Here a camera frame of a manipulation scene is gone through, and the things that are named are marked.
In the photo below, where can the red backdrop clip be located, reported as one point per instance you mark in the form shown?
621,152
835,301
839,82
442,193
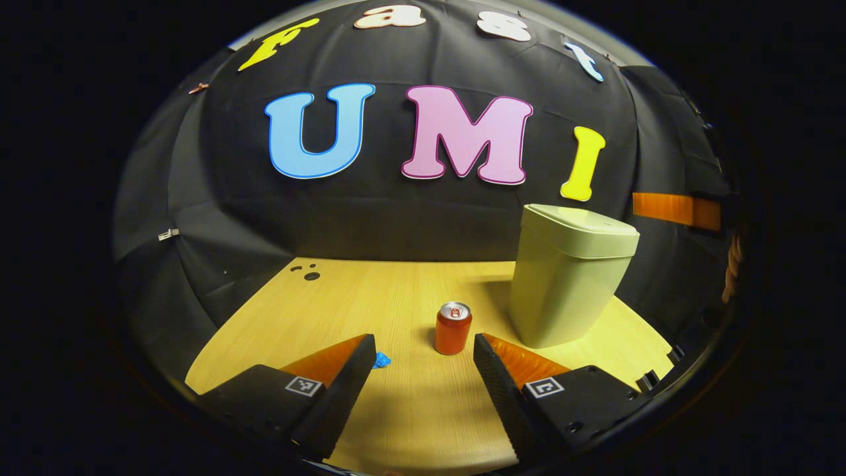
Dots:
198,88

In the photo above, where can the green desktop garbage bin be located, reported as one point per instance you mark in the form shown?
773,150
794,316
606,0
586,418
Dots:
568,284

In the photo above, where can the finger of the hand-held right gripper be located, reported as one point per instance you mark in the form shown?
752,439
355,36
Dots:
664,208

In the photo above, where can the wooden desktop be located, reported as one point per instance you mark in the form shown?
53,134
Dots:
410,311

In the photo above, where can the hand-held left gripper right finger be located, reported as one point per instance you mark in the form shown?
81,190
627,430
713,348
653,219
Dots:
496,377

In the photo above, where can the orange pop can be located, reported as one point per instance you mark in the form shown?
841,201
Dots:
453,334

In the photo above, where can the white backdrop clip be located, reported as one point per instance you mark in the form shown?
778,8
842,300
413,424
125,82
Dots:
168,235

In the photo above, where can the blue paper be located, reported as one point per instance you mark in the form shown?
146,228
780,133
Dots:
383,361

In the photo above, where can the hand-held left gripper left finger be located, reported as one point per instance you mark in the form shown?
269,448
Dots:
353,377

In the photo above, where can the black backdrop cloth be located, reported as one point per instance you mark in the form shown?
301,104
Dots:
410,211

